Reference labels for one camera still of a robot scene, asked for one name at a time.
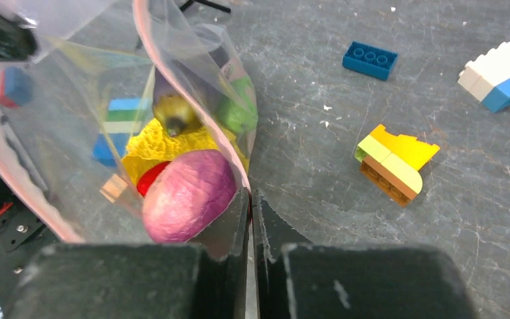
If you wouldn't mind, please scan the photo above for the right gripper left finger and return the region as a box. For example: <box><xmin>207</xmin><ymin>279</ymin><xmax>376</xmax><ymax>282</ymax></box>
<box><xmin>4</xmin><ymin>189</ymin><xmax>250</xmax><ymax>318</ymax></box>

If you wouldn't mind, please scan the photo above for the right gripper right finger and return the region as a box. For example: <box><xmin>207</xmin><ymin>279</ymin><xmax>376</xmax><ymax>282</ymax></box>
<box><xmin>252</xmin><ymin>190</ymin><xmax>475</xmax><ymax>318</ymax></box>

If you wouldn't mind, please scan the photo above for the purple toy onion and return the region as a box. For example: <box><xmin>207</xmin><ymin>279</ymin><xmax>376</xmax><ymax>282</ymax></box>
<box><xmin>141</xmin><ymin>149</ymin><xmax>237</xmax><ymax>243</ymax></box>

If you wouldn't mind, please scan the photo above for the red toy bell pepper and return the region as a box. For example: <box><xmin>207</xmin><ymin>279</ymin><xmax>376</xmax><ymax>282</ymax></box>
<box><xmin>136</xmin><ymin>161</ymin><xmax>171</xmax><ymax>197</ymax></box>

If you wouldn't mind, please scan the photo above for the yellow toy cabbage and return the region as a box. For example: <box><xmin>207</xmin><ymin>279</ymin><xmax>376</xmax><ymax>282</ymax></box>
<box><xmin>122</xmin><ymin>116</ymin><xmax>252</xmax><ymax>186</ymax></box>

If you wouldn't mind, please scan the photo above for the clear zip top bag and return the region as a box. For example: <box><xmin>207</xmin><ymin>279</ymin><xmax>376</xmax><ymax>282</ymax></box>
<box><xmin>0</xmin><ymin>1</ymin><xmax>258</xmax><ymax>243</ymax></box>

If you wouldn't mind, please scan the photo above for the green toy cucumber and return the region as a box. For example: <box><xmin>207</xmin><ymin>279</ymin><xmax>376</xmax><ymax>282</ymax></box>
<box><xmin>216</xmin><ymin>76</ymin><xmax>258</xmax><ymax>136</ymax></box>

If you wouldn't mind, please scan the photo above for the red and blue block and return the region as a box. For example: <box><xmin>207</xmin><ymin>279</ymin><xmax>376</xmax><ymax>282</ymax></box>
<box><xmin>0</xmin><ymin>66</ymin><xmax>33</xmax><ymax>108</ymax></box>

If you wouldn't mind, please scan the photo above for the orange small block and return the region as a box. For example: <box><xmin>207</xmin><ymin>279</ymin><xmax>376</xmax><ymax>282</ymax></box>
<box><xmin>99</xmin><ymin>174</ymin><xmax>132</xmax><ymax>203</ymax></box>

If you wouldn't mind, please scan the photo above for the orange green yellow block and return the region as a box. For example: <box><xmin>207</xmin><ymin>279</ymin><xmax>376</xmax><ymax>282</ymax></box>
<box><xmin>355</xmin><ymin>124</ymin><xmax>440</xmax><ymax>207</ymax></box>

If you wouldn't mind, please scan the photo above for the blue green grey block stack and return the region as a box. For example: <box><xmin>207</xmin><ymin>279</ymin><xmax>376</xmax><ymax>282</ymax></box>
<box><xmin>92</xmin><ymin>98</ymin><xmax>151</xmax><ymax>167</ymax></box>

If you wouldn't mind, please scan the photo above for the grey microphone on tripod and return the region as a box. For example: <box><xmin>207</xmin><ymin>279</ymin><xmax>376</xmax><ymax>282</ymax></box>
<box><xmin>133</xmin><ymin>0</ymin><xmax>232</xmax><ymax>49</ymax></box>

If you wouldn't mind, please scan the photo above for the dark blue flat block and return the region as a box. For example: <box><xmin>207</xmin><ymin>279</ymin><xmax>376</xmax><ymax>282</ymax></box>
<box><xmin>341</xmin><ymin>41</ymin><xmax>398</xmax><ymax>81</ymax></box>

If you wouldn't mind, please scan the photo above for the white and blue block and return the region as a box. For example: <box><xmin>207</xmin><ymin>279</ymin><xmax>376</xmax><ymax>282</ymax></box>
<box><xmin>458</xmin><ymin>41</ymin><xmax>510</xmax><ymax>113</ymax></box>

